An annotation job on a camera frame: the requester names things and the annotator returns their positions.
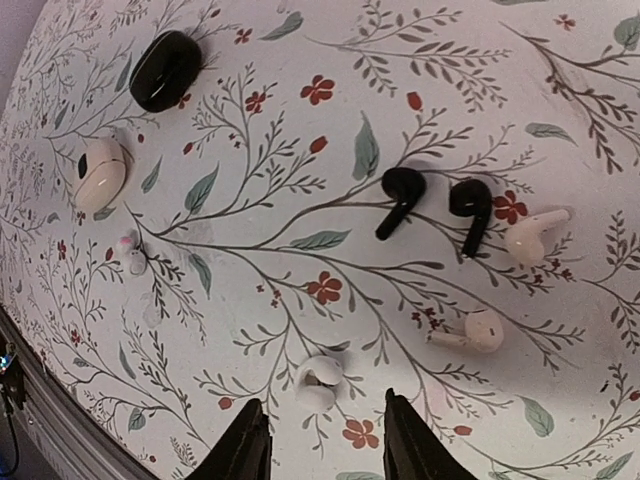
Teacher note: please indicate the cream stem earbud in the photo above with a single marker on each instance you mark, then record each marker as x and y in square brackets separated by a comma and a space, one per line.
[523, 241]

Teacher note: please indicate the black earbud left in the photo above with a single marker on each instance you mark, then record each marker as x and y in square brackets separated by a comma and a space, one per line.
[405, 186]

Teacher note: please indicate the white clip earbud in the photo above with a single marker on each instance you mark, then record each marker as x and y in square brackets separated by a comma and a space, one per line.
[315, 381]

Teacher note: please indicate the black earbud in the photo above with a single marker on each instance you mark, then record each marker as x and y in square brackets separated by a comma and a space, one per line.
[472, 198]
[405, 186]

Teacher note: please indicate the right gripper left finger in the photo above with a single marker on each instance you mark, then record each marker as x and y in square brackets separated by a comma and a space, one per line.
[244, 450]

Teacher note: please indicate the floral table cloth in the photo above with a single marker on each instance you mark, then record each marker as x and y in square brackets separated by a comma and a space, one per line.
[256, 199]

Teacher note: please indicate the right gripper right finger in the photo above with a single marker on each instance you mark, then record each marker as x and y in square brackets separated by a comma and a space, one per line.
[411, 450]

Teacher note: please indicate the black earbud right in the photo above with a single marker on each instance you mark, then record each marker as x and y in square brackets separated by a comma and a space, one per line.
[472, 198]

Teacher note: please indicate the aluminium front rail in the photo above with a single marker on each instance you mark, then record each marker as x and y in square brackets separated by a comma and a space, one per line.
[74, 446]

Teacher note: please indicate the black earbud case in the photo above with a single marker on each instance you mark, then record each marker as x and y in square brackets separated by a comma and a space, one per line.
[165, 71]

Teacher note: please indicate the cream earbud case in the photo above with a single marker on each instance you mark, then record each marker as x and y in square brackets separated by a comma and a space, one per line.
[102, 171]

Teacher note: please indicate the small white bunny earbud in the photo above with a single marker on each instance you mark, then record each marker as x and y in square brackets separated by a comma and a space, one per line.
[131, 255]

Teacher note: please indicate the white stem earbud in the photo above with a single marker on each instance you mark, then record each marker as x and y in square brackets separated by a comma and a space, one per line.
[483, 333]

